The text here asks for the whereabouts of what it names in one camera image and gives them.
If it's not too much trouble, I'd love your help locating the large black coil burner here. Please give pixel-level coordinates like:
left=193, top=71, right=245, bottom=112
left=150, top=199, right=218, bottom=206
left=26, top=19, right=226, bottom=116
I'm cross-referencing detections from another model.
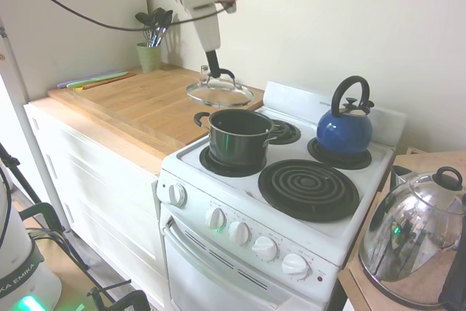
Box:
left=258, top=158, right=361, bottom=223

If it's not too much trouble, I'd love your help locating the blue stovetop kettle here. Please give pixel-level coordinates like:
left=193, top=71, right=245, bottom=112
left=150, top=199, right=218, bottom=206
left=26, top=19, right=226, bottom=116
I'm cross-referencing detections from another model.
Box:
left=315, top=75, right=375, bottom=157

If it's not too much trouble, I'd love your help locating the white stove knob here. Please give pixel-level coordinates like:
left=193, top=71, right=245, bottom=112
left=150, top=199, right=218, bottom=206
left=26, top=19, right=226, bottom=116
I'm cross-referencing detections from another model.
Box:
left=281, top=252, right=312, bottom=283
left=165, top=181, right=189, bottom=208
left=251, top=236, right=280, bottom=262
left=228, top=220, right=252, bottom=246
left=205, top=207, right=227, bottom=230

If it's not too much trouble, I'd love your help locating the glass pot lid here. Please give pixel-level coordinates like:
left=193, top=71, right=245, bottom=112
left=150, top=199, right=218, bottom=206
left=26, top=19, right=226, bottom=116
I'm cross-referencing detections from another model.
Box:
left=185, top=68, right=255, bottom=109

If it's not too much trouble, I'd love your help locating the purple knife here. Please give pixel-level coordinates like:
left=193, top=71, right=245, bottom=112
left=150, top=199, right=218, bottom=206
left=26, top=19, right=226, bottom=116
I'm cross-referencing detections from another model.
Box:
left=57, top=70, right=130, bottom=89

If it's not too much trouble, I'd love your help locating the white stand pole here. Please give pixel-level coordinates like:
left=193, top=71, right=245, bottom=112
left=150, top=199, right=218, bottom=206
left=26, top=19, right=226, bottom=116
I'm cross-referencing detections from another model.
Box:
left=0, top=15, right=71, bottom=232

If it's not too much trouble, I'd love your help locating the black nylon spoon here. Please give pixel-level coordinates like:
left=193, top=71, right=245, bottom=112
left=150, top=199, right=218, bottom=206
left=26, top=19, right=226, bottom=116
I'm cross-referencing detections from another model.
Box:
left=158, top=9, right=174, bottom=48
left=135, top=12, right=154, bottom=48
left=149, top=7, right=165, bottom=48

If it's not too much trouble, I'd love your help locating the large wooden butcher block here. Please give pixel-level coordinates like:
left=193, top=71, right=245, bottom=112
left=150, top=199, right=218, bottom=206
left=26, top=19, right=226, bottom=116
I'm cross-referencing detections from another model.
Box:
left=48, top=68, right=265, bottom=146

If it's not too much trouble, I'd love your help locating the black tripod leg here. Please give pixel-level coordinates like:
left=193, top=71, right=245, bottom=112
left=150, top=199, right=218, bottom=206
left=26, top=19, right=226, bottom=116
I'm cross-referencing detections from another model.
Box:
left=0, top=141, right=48, bottom=210

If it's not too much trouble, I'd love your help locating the white counter cabinet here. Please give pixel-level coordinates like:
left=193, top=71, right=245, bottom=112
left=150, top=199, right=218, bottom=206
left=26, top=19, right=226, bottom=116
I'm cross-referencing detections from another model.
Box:
left=23, top=101, right=170, bottom=309

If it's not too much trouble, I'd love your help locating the dark green C-clamp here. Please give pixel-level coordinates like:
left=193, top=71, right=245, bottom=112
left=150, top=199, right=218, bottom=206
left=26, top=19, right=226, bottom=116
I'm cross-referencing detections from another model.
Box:
left=20, top=201, right=65, bottom=234
left=85, top=284, right=151, bottom=311

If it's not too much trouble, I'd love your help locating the white electric stove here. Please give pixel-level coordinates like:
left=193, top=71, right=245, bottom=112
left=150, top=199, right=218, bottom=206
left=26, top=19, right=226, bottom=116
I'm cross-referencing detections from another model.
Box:
left=156, top=80, right=408, bottom=311

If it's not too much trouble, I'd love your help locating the shiny steel electric kettle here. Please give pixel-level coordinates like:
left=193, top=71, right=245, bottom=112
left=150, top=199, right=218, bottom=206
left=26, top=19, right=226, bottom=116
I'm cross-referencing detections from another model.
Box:
left=358, top=166, right=466, bottom=307

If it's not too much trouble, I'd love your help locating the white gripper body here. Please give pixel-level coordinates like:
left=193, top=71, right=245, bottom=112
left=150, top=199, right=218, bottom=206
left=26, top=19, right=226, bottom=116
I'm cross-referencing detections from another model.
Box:
left=169, top=0, right=222, bottom=53

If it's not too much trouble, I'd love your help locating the small black coil burner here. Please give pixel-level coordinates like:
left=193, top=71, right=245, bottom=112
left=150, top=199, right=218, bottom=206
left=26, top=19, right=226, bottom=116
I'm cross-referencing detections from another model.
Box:
left=307, top=137, right=373, bottom=170
left=267, top=118, right=303, bottom=145
left=199, top=144, right=269, bottom=178

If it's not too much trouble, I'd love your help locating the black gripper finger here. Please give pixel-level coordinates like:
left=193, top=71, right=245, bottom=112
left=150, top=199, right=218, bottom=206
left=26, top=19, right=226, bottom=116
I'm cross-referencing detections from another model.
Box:
left=204, top=49, right=223, bottom=79

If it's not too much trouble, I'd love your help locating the orange knife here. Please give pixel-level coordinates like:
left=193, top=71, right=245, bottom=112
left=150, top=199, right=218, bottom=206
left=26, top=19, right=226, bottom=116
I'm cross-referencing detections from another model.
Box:
left=72, top=78, right=123, bottom=91

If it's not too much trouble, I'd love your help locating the black cooking pot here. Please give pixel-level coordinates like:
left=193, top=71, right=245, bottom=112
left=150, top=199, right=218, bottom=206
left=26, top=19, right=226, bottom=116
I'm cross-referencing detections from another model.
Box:
left=194, top=109, right=280, bottom=165

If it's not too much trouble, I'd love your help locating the green utensil holder cup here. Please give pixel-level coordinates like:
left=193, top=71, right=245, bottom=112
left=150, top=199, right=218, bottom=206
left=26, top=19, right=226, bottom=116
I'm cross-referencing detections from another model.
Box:
left=136, top=42, right=162, bottom=74

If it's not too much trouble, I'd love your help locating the green knife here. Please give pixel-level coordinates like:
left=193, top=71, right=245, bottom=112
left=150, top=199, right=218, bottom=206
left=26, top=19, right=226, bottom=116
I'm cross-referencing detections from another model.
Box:
left=66, top=72, right=137, bottom=90

